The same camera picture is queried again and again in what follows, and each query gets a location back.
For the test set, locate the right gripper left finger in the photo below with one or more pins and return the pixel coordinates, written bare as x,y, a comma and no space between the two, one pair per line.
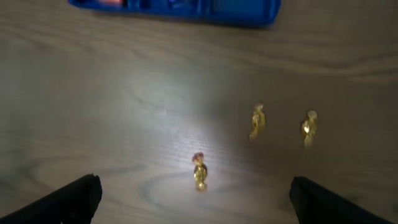
68,202

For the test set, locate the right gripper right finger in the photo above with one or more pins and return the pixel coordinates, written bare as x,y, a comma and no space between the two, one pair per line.
323,205

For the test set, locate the gold candy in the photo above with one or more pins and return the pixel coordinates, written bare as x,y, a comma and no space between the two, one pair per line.
257,123
200,174
309,129

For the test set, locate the orange candy box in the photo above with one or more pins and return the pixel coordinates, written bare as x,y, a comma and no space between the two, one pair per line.
110,1

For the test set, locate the blue tray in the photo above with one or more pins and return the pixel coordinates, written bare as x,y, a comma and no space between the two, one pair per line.
217,12

